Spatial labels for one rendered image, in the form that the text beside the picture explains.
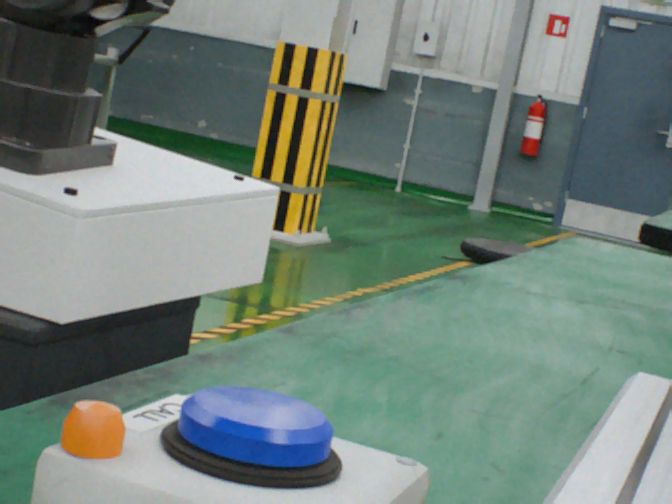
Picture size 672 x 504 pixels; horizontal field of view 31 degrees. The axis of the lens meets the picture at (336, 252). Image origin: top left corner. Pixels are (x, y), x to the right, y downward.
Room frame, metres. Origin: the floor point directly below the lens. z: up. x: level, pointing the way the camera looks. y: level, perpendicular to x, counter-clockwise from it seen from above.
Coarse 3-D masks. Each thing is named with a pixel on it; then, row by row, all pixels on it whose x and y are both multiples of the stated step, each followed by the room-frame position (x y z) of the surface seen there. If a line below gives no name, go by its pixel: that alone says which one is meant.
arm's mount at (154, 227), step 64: (0, 192) 0.66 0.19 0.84; (64, 192) 0.67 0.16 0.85; (128, 192) 0.72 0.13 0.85; (192, 192) 0.78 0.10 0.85; (256, 192) 0.86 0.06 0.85; (0, 256) 0.66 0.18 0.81; (64, 256) 0.65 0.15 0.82; (128, 256) 0.70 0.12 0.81; (192, 256) 0.78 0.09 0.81; (256, 256) 0.88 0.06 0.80; (64, 320) 0.65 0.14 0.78
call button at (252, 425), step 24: (192, 408) 0.29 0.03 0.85; (216, 408) 0.29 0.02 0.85; (240, 408) 0.30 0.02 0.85; (264, 408) 0.30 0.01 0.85; (288, 408) 0.30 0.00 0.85; (312, 408) 0.31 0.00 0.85; (192, 432) 0.29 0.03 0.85; (216, 432) 0.28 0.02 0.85; (240, 432) 0.28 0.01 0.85; (264, 432) 0.28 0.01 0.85; (288, 432) 0.29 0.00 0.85; (312, 432) 0.29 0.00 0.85; (240, 456) 0.28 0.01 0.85; (264, 456) 0.28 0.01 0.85; (288, 456) 0.29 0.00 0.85; (312, 456) 0.29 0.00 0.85
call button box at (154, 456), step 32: (128, 416) 0.31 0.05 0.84; (160, 416) 0.32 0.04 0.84; (128, 448) 0.29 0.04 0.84; (160, 448) 0.29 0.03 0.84; (192, 448) 0.29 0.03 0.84; (352, 448) 0.33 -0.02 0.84; (64, 480) 0.27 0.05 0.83; (96, 480) 0.27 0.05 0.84; (128, 480) 0.27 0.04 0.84; (160, 480) 0.27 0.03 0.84; (192, 480) 0.28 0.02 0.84; (224, 480) 0.28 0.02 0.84; (256, 480) 0.28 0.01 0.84; (288, 480) 0.28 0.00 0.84; (320, 480) 0.29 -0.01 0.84; (352, 480) 0.30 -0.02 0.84; (384, 480) 0.30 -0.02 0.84; (416, 480) 0.31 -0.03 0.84
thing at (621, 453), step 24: (624, 384) 0.38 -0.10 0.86; (648, 384) 0.37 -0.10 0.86; (624, 408) 0.33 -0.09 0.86; (648, 408) 0.34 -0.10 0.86; (600, 432) 0.30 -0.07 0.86; (624, 432) 0.30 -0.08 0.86; (648, 432) 0.31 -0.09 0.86; (576, 456) 0.28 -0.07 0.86; (600, 456) 0.28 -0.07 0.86; (624, 456) 0.28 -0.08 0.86; (648, 456) 0.29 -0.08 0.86; (576, 480) 0.25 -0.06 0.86; (600, 480) 0.26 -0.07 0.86; (624, 480) 0.26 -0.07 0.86; (648, 480) 0.26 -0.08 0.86
